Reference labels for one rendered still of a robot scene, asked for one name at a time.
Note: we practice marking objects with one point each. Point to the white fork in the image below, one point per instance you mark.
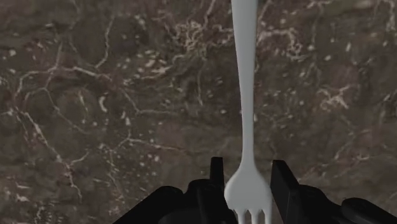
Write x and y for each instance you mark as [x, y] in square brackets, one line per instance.
[247, 93]

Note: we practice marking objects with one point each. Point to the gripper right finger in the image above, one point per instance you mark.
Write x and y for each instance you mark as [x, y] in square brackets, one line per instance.
[297, 198]

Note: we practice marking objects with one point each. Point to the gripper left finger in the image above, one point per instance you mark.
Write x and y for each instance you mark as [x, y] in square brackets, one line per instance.
[204, 198]

